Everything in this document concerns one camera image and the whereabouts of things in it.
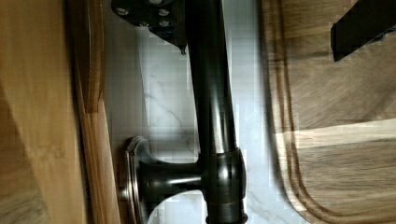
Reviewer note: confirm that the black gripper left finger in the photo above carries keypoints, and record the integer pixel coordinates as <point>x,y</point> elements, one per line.
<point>164,18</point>

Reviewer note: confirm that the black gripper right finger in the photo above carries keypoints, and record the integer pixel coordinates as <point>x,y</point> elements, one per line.
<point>366,22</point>

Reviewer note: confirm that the black metal drawer handle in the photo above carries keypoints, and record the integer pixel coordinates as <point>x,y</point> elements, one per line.
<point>219,172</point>

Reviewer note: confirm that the wooden drawer box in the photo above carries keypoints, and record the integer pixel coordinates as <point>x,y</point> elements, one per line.
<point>56,162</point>

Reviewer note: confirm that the wooden cutting board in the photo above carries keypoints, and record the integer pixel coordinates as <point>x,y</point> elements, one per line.
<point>334,122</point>

